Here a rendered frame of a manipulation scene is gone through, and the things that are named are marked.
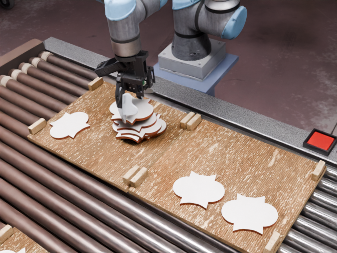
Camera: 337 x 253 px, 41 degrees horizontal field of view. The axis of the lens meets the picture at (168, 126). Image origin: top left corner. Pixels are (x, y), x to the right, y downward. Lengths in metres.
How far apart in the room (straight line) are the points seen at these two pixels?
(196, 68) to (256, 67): 1.71
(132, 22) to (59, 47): 0.85
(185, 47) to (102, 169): 0.60
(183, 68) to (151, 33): 2.15
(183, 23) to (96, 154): 0.58
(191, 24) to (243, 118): 0.39
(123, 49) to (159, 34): 2.67
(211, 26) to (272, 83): 1.68
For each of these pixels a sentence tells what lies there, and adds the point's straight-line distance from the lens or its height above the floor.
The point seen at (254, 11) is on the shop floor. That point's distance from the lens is 4.10.
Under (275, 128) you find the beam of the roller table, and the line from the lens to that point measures 1.42.
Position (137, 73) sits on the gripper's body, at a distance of 1.21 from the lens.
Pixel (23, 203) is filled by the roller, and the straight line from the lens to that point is 1.31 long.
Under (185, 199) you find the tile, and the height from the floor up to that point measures 0.95.
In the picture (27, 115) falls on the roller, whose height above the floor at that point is 0.92.
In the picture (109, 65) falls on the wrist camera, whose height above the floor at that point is 1.19.
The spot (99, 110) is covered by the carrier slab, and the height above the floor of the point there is 0.94.
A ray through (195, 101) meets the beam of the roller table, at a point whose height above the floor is 0.92.
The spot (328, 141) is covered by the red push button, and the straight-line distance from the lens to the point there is 1.38.
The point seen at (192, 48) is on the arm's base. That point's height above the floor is 0.98.
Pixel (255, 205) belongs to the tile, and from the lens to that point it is 1.17.
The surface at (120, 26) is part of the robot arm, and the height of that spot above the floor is 1.33.
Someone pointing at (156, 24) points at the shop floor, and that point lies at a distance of 3.97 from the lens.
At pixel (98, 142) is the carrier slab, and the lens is 1.39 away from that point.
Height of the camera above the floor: 1.84
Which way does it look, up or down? 40 degrees down
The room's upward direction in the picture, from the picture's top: 6 degrees counter-clockwise
